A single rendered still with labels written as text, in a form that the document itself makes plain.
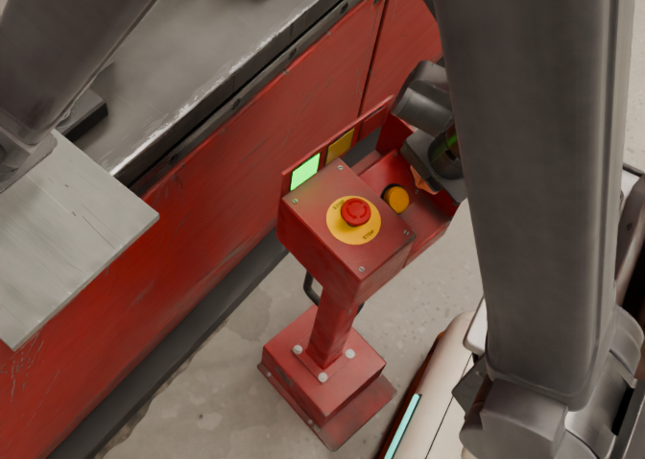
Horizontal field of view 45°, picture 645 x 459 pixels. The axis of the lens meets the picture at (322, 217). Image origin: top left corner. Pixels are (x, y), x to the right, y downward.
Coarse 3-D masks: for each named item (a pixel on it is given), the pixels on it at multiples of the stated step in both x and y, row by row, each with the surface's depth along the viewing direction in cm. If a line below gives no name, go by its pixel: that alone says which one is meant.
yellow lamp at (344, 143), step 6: (342, 138) 102; (348, 138) 104; (336, 144) 102; (342, 144) 104; (348, 144) 106; (330, 150) 102; (336, 150) 104; (342, 150) 106; (330, 156) 104; (336, 156) 106
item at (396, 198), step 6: (396, 186) 111; (390, 192) 111; (396, 192) 111; (402, 192) 111; (384, 198) 111; (390, 198) 110; (396, 198) 111; (402, 198) 111; (408, 198) 112; (390, 204) 110; (396, 204) 111; (402, 204) 111; (408, 204) 112; (396, 210) 111; (402, 210) 112
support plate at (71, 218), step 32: (64, 160) 77; (32, 192) 75; (64, 192) 76; (96, 192) 76; (128, 192) 76; (0, 224) 73; (32, 224) 74; (64, 224) 74; (96, 224) 74; (128, 224) 75; (0, 256) 72; (32, 256) 72; (64, 256) 73; (96, 256) 73; (0, 288) 70; (32, 288) 71; (64, 288) 71; (0, 320) 69; (32, 320) 69
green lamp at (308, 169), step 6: (318, 156) 101; (306, 162) 100; (312, 162) 101; (300, 168) 100; (306, 168) 101; (312, 168) 103; (294, 174) 99; (300, 174) 101; (306, 174) 103; (312, 174) 104; (294, 180) 101; (300, 180) 103; (294, 186) 103
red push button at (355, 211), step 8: (352, 200) 101; (360, 200) 101; (344, 208) 100; (352, 208) 100; (360, 208) 100; (368, 208) 100; (344, 216) 100; (352, 216) 100; (360, 216) 100; (368, 216) 100; (352, 224) 100; (360, 224) 100
